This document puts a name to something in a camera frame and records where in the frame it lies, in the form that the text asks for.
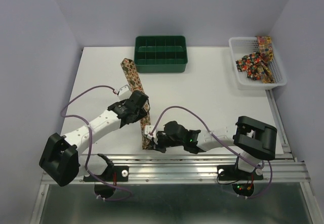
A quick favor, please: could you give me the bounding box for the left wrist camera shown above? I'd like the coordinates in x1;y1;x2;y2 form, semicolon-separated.
117;85;132;101

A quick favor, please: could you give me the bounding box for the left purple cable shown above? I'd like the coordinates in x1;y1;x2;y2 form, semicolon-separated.
60;85;134;202

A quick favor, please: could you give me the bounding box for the paisley patterned tie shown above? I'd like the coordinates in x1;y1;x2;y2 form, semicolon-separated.
121;58;151;150

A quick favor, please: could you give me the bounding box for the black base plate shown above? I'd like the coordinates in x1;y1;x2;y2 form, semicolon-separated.
217;165;264;181
97;165;129;183

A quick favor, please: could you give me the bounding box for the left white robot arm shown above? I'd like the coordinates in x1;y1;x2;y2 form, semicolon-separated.
39;90;148;187

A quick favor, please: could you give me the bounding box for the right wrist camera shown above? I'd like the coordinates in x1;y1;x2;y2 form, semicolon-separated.
144;125;156;140

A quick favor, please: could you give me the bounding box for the purple cable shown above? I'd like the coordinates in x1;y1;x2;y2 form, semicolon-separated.
151;105;274;200
60;85;134;202

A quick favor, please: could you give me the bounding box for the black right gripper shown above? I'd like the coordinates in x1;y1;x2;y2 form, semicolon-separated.
145;133;184;154

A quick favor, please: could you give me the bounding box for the yellow patterned tie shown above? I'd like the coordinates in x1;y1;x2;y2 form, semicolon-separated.
257;36;274;83

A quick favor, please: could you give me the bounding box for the dark multicolour dotted tie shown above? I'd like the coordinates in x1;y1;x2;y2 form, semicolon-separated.
235;52;262;80

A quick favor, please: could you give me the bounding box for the aluminium rail frame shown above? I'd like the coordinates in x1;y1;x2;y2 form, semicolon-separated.
42;89;311;184

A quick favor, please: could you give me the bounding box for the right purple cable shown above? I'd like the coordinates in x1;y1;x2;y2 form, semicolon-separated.
151;105;274;200

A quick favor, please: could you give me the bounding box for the green compartment organizer box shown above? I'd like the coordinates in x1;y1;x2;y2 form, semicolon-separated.
134;35;188;73

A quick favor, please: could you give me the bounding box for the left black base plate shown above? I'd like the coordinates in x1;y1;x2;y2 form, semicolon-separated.
97;165;129;183

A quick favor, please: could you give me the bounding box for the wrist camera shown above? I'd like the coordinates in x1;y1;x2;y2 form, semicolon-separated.
144;125;156;140
117;85;132;101

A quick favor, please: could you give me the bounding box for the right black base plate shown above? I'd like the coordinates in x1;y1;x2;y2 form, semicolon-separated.
217;165;264;181

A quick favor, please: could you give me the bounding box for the white perforated plastic basket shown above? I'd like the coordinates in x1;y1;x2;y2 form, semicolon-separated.
228;36;287;90

